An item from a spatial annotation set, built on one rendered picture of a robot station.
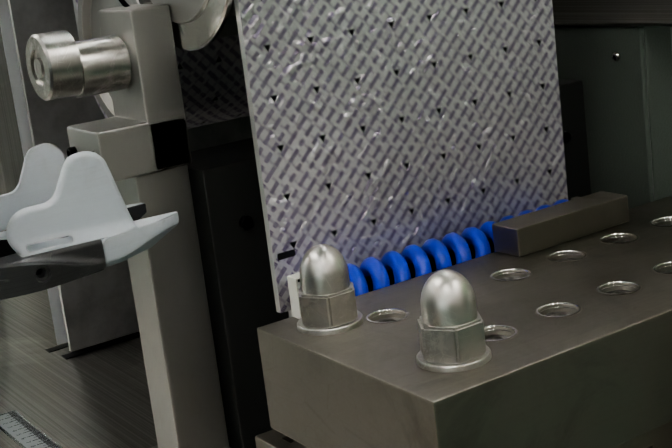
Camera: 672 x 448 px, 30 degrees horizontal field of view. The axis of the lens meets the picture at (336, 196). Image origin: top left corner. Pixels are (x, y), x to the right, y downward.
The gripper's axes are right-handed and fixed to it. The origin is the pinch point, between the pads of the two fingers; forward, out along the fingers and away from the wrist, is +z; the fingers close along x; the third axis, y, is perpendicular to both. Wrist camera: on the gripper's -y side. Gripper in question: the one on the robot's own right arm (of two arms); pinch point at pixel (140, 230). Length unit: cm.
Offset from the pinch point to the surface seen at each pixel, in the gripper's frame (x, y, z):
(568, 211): -5.7, -4.4, 26.1
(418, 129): 0.0, 1.9, 19.4
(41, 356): 41.1, -18.2, 6.0
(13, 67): 41.4, 6.9, 8.4
